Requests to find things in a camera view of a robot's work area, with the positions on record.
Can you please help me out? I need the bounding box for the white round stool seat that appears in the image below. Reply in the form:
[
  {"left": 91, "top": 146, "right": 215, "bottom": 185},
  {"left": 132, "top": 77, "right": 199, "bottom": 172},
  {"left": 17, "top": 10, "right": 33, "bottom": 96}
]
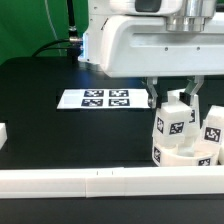
[{"left": 152, "top": 141, "right": 218, "bottom": 167}]

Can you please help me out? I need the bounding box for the black cable with connector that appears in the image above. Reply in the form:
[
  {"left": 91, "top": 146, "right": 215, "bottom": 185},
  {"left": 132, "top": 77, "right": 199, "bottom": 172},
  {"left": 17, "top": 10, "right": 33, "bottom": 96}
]
[{"left": 32, "top": 0, "right": 84, "bottom": 63}]

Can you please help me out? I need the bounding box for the white sheet with tags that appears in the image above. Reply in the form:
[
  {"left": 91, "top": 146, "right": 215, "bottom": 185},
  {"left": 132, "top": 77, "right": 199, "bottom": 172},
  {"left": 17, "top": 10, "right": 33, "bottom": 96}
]
[{"left": 57, "top": 89, "right": 148, "bottom": 109}]

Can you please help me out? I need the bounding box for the thin grey cable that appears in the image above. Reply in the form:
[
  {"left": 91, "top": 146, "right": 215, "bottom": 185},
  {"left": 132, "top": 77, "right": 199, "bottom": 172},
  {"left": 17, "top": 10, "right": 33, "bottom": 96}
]
[{"left": 44, "top": 0, "right": 64, "bottom": 57}]

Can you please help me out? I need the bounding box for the white left barrier rail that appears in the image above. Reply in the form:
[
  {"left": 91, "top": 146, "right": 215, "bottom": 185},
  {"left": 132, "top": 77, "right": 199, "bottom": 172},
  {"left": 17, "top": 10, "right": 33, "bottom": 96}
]
[{"left": 0, "top": 123, "right": 7, "bottom": 150}]

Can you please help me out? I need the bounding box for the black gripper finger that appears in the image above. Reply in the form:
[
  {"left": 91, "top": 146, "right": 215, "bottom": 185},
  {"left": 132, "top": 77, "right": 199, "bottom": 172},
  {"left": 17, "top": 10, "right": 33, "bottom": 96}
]
[
  {"left": 146, "top": 77, "right": 161, "bottom": 109},
  {"left": 179, "top": 76, "right": 204, "bottom": 104}
]

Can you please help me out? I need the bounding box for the white front barrier rail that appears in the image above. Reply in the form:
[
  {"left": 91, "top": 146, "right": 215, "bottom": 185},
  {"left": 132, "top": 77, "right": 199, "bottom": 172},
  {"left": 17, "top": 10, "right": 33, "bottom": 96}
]
[{"left": 0, "top": 166, "right": 224, "bottom": 199}]

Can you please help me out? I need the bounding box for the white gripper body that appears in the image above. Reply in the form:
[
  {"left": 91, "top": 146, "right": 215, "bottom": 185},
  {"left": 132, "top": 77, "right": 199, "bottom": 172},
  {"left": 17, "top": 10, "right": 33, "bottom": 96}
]
[{"left": 100, "top": 13, "right": 224, "bottom": 77}]

